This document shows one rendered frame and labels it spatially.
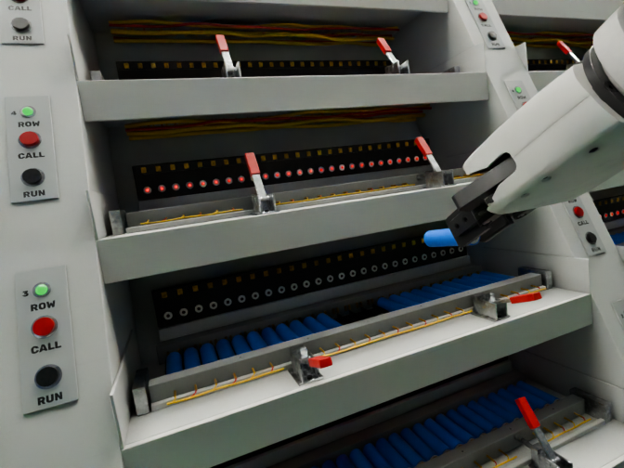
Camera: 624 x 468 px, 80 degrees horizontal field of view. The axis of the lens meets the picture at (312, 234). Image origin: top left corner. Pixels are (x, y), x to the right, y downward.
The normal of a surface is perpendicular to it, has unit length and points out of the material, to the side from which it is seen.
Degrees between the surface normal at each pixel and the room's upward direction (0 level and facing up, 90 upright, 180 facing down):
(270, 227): 112
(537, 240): 90
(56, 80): 90
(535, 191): 170
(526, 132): 90
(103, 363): 90
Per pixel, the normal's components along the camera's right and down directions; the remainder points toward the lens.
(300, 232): 0.36, 0.05
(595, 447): -0.14, -0.98
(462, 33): -0.92, 0.17
